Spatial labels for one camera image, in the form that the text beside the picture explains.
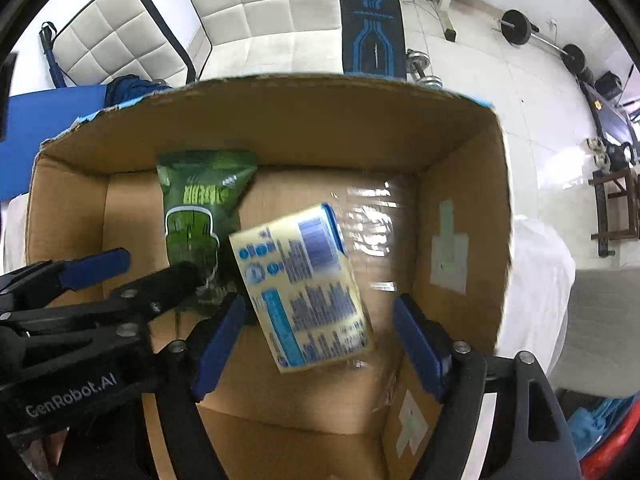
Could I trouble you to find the green snack bag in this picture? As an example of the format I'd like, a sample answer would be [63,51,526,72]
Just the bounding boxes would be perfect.
[156,150,257,308]

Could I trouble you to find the yellow tissue pack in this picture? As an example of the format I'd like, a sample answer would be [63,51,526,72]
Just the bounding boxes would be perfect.
[230,203,374,373]

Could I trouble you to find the white tablecloth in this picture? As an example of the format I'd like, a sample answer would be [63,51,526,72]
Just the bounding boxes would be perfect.
[1,193,576,479]

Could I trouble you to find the blue plastic bag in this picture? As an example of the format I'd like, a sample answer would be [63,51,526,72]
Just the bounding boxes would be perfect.
[567,396,638,460]

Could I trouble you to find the grey chair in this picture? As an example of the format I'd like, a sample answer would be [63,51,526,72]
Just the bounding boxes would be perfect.
[550,269,639,398]

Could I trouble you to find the cardboard box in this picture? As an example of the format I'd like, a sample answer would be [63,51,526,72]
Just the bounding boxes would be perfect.
[26,75,511,479]

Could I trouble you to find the dark blue cloth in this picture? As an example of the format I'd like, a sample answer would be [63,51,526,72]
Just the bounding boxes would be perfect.
[103,74,171,108]

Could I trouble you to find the dark wooden stool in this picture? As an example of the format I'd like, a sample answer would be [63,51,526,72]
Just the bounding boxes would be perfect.
[588,168,639,258]

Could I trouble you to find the white quilted cushion left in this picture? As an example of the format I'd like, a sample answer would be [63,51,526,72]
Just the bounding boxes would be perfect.
[39,0,198,88]

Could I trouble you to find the white quilted cushion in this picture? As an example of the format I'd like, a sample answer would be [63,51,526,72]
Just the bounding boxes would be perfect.
[191,0,343,79]
[39,0,198,88]

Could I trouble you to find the chrome dumbbell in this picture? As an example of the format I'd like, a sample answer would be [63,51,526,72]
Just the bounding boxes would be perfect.
[406,49,442,90]

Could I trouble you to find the black treadmill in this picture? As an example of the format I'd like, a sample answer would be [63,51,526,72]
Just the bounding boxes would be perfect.
[578,68,639,151]

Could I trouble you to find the white quilted cushion right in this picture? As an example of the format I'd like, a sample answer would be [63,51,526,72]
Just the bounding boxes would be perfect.
[191,0,343,79]

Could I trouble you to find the black blue weight bench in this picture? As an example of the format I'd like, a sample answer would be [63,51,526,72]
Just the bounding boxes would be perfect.
[341,0,407,79]

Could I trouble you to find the barbell on floor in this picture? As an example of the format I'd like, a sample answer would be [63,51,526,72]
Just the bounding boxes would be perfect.
[498,8,587,77]

